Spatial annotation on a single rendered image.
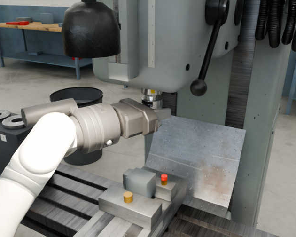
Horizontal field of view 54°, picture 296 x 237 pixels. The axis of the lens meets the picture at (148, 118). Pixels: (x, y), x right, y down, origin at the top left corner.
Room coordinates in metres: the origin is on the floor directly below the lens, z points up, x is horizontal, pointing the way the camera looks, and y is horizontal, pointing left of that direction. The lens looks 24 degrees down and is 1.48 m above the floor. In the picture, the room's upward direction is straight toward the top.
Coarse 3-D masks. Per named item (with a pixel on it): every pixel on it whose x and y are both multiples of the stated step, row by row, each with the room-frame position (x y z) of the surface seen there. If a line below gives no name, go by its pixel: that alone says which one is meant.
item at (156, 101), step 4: (144, 96) 0.60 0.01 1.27; (160, 96) 0.60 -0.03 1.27; (144, 100) 0.59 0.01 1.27; (148, 100) 0.58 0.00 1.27; (152, 100) 0.58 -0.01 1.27; (156, 100) 0.58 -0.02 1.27; (160, 100) 0.59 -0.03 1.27; (148, 104) 0.58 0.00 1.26; (152, 104) 0.58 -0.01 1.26; (156, 104) 0.58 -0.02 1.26
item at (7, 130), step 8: (0, 112) 0.90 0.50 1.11; (8, 112) 0.90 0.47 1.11; (0, 120) 0.85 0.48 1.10; (8, 120) 0.84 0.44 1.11; (16, 120) 0.86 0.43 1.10; (0, 128) 0.81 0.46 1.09; (8, 128) 0.80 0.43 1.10; (16, 128) 0.80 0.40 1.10; (24, 128) 0.81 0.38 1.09; (32, 128) 0.82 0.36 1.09; (0, 136) 0.79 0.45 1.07; (8, 136) 0.78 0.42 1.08; (16, 136) 0.76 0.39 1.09; (24, 136) 0.79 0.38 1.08; (0, 144) 0.80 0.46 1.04; (8, 144) 0.78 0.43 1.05; (16, 144) 0.76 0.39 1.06; (0, 152) 0.80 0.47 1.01; (8, 152) 0.78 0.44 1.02; (0, 160) 0.80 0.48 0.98; (8, 160) 0.79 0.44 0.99; (0, 168) 0.81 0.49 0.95
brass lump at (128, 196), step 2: (126, 192) 0.57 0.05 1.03; (128, 192) 0.57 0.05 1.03; (130, 192) 0.57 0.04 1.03; (124, 194) 0.56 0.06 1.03; (126, 194) 0.56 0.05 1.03; (128, 194) 0.56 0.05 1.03; (130, 194) 0.56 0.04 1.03; (124, 196) 0.56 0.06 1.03; (126, 196) 0.56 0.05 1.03; (128, 196) 0.56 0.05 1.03; (130, 196) 0.56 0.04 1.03; (124, 198) 0.56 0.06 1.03; (126, 198) 0.55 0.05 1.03; (128, 198) 0.55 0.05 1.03; (130, 198) 0.55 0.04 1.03; (132, 198) 0.56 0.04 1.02; (124, 200) 0.56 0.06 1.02; (126, 200) 0.55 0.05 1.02; (128, 200) 0.55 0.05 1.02; (130, 200) 0.55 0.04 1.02; (126, 202) 0.55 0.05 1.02; (128, 202) 0.55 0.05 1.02; (130, 202) 0.55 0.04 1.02
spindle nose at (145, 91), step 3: (141, 90) 0.59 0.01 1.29; (144, 90) 0.58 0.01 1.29; (147, 90) 0.58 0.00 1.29; (150, 90) 0.58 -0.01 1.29; (144, 93) 0.58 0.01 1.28; (147, 93) 0.58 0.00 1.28; (150, 93) 0.58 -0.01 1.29; (153, 93) 0.58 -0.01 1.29; (156, 93) 0.58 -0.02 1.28; (159, 93) 0.58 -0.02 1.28
